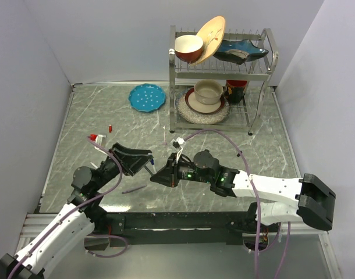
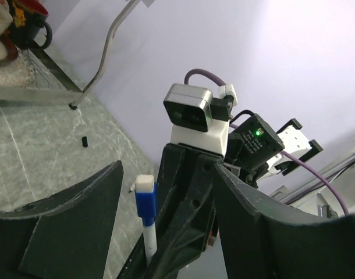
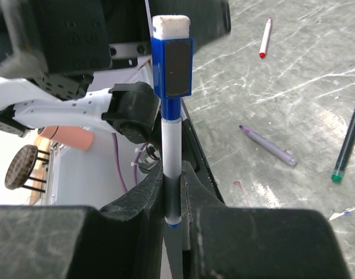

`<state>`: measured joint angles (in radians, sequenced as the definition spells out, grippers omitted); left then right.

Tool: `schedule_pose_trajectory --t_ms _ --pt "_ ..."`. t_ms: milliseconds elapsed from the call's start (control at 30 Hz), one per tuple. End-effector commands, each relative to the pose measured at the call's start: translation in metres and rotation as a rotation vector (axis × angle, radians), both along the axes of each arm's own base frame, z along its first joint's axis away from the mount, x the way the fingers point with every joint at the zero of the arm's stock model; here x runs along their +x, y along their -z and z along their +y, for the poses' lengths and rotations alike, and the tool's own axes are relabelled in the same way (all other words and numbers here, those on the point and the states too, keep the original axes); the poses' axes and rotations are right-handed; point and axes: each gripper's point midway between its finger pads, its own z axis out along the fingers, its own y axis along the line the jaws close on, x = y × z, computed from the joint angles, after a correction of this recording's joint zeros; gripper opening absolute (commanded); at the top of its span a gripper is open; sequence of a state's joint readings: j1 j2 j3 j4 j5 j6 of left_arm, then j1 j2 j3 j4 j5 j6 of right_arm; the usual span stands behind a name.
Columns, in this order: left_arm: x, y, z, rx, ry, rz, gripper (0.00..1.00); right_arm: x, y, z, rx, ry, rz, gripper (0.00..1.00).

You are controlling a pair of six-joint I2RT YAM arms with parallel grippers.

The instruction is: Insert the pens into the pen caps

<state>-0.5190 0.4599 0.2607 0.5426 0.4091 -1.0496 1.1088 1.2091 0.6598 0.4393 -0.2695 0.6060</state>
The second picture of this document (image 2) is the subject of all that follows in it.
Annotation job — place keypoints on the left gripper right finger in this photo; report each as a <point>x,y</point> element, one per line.
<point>263,238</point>

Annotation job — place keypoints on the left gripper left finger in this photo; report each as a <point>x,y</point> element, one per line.
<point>66,235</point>

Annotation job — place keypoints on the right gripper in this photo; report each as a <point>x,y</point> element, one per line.
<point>186,213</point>

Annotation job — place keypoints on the blue white marker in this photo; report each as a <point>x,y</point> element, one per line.
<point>150,238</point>

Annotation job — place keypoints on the blue marker cap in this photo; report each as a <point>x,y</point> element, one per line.
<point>145,195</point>

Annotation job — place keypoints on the black white marker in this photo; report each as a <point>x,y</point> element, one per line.
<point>132,188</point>

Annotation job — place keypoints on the metal dish rack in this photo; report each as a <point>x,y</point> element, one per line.
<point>60,87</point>

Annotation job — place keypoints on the speckled glass plate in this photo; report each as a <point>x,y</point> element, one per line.
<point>18,73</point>

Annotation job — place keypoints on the brown rimmed plate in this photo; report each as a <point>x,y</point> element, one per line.
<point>8,51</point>

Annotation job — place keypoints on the dark red mug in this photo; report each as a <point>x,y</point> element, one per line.
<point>28,18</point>

